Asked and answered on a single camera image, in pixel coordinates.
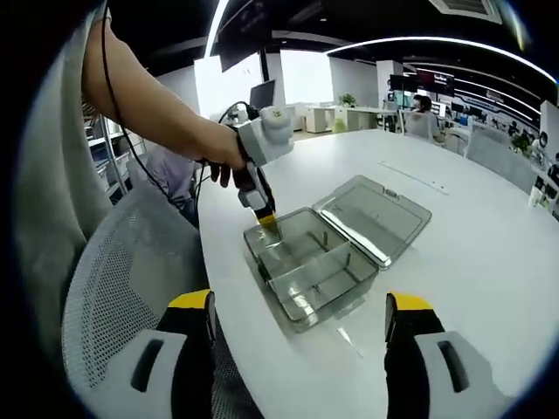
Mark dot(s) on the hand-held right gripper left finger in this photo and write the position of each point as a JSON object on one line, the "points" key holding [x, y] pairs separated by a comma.
{"points": [[140, 375]]}

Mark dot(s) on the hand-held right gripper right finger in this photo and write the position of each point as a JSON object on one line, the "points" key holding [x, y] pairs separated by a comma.
{"points": [[445, 375]]}

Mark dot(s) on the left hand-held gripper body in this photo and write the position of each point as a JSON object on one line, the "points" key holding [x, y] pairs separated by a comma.
{"points": [[266, 139]]}

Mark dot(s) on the transparent grey guide fixture box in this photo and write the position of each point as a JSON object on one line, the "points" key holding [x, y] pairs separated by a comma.
{"points": [[371, 218]]}

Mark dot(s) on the person's left hand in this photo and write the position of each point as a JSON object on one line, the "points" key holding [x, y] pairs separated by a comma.
{"points": [[222, 153]]}

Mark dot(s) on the black monitor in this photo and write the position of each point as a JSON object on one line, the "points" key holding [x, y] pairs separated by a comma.
{"points": [[262, 94]]}

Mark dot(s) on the white low cabinet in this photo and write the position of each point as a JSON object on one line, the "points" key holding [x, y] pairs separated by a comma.
{"points": [[340, 120]]}

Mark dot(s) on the black hanging screen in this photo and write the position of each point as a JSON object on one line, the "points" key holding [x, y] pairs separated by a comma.
{"points": [[238, 54]]}

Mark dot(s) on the green potted plant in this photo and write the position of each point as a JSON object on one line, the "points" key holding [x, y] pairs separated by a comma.
{"points": [[520, 142], [347, 99]]}

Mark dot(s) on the grey mesh chair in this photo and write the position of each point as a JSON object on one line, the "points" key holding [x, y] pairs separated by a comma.
{"points": [[131, 262]]}

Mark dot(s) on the metal storage shelf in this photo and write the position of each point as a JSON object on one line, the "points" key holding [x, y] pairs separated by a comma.
{"points": [[107, 148]]}

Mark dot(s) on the white paper cup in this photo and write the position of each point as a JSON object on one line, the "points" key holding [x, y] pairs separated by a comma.
{"points": [[537, 194]]}

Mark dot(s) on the person's grey shirt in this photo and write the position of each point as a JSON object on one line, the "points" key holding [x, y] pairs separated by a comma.
{"points": [[48, 174]]}

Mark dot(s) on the white desk partition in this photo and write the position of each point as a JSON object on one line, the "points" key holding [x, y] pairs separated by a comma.
{"points": [[498, 153]]}

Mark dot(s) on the ceiling air vent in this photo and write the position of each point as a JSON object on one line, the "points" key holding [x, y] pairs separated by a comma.
{"points": [[465, 9]]}

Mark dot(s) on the red wall screen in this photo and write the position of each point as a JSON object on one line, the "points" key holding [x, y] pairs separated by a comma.
{"points": [[435, 82]]}

